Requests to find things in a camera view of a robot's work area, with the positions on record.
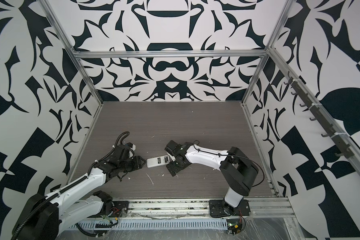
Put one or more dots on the white red remote control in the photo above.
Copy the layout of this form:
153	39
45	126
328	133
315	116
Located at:
158	161

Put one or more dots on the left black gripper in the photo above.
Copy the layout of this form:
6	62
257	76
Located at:
138	164

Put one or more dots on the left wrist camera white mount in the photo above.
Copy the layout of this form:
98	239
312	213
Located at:
131	146

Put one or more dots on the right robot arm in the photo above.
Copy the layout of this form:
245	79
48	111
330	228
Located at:
239	171

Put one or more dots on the aluminium frame rail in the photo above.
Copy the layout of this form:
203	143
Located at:
169	54

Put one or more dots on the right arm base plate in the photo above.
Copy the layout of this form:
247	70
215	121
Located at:
220	209

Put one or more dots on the small electronics board right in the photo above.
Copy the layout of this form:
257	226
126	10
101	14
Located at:
234	227

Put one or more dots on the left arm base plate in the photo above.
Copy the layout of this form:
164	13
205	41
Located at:
115	209

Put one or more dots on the black wall hook rail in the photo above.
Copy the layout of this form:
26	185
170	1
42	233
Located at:
321	115

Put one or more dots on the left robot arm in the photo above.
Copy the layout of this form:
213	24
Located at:
45	217

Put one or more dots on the white slotted cable duct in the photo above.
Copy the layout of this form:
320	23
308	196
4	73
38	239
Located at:
174	224

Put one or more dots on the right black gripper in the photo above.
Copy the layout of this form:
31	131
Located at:
172	169

